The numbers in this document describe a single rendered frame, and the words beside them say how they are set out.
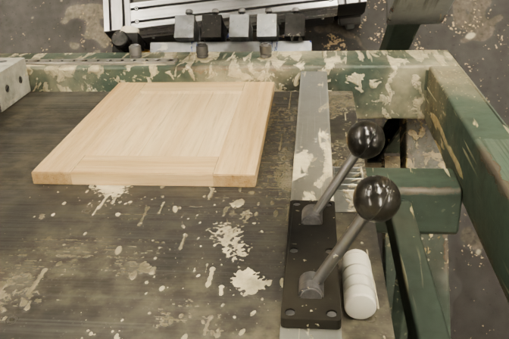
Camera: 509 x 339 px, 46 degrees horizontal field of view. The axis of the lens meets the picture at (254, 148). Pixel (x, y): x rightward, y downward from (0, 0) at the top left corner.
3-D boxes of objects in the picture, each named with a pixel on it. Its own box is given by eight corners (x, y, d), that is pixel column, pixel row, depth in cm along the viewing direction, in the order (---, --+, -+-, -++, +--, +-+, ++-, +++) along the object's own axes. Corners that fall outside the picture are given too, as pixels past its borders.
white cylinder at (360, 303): (376, 321, 55) (369, 270, 62) (377, 295, 54) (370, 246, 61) (343, 320, 55) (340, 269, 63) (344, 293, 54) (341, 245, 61)
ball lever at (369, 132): (322, 224, 65) (390, 125, 60) (322, 244, 62) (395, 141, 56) (291, 209, 65) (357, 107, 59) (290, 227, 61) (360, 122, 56)
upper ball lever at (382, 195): (323, 293, 54) (407, 180, 49) (323, 321, 51) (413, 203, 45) (286, 275, 54) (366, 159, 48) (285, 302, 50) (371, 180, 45)
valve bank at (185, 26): (324, 29, 151) (326, -11, 127) (323, 84, 148) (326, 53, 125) (131, 32, 156) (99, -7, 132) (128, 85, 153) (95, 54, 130)
